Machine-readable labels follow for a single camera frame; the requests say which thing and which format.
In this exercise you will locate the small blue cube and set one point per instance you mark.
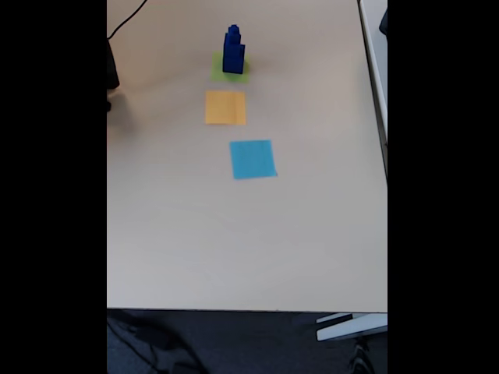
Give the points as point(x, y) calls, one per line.
point(232, 38)

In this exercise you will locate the dark blue object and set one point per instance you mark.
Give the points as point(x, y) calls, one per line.
point(384, 21)

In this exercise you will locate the green paper square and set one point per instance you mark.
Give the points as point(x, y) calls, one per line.
point(216, 74)

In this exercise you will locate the white side desk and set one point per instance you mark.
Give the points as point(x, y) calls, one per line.
point(376, 58)

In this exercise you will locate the light blue paper square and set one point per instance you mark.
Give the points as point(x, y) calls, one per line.
point(253, 159)

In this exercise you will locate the orange paper square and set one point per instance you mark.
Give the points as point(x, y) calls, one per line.
point(224, 109)

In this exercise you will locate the large blue cube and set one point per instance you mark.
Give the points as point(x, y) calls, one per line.
point(234, 48)

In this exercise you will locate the largest blue cube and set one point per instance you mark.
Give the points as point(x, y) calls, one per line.
point(233, 64)

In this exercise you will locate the white table foot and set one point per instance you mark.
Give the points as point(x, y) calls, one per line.
point(351, 327)

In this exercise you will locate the tiny blue cube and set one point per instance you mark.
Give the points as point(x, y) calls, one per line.
point(234, 28)

